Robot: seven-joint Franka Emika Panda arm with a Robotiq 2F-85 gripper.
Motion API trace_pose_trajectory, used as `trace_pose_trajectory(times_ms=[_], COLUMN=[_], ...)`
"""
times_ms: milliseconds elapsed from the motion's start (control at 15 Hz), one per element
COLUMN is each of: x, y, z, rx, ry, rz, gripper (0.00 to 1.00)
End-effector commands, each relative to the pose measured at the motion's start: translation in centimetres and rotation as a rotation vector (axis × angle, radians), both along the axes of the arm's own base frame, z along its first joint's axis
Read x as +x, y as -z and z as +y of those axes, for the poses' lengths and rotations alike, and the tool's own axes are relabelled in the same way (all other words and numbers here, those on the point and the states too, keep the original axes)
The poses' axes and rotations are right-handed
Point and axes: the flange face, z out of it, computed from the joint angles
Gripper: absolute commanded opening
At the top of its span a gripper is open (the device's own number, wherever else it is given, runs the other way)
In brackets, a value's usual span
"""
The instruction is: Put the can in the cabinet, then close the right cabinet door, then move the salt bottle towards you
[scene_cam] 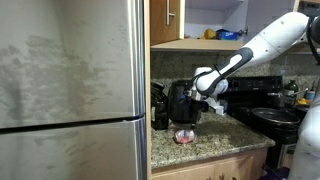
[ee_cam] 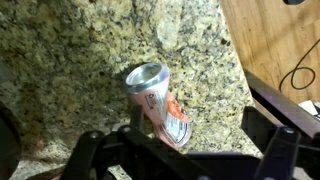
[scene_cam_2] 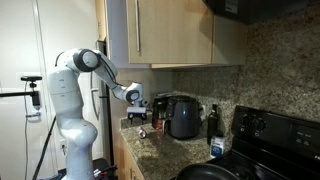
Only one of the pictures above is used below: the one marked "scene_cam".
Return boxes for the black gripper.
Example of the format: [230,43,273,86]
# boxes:
[185,97,204,132]

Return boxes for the pink silver drink can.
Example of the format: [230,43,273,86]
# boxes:
[173,128,197,145]

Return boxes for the wooden cabinet door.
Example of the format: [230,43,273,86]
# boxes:
[149,0,186,47]
[244,0,301,46]

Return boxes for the blue white salt box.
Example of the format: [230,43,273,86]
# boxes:
[214,99,229,117]

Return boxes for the wooden base cabinet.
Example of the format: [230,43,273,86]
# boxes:
[150,147,269,180]

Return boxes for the green glass bottle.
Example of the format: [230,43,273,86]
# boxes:
[284,79,300,98]

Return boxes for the metal cabinet hinge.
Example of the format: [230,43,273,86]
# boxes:
[237,25,250,38]

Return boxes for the black air fryer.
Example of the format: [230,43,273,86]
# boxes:
[167,79,205,125]

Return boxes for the black kitchen stove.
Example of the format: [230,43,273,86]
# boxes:
[218,75,301,169]

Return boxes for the black frying pan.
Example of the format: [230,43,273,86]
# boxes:
[251,106,302,127]

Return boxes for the yellow bag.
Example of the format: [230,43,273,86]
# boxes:
[202,27,218,41]

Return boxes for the blue Ziploc box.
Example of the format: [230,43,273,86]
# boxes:
[215,28,240,42]

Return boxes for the small yellow object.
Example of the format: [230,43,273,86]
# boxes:
[295,97,309,106]

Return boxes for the blue cup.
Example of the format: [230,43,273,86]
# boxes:
[305,89,317,102]

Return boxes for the stainless steel refrigerator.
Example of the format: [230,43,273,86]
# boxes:
[0,0,148,180]

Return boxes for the wooden wall cabinet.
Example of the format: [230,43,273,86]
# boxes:
[149,0,249,52]

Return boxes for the steel saucepan with handle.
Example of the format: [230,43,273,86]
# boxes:
[265,87,310,108]

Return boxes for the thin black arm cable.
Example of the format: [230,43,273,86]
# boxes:
[305,14,320,66]

